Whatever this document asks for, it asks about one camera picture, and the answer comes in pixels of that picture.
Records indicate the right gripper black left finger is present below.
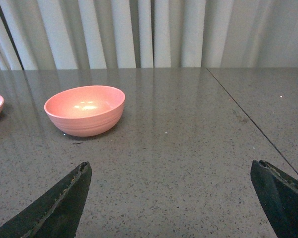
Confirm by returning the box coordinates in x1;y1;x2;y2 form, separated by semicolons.
0;162;92;238

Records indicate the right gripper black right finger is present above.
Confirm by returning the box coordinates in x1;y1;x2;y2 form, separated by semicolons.
250;160;298;238

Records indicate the pink bowl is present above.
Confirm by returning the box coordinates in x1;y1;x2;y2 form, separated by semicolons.
44;85;126;137

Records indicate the white pleated curtain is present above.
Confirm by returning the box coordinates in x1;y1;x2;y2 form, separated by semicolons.
0;0;298;70

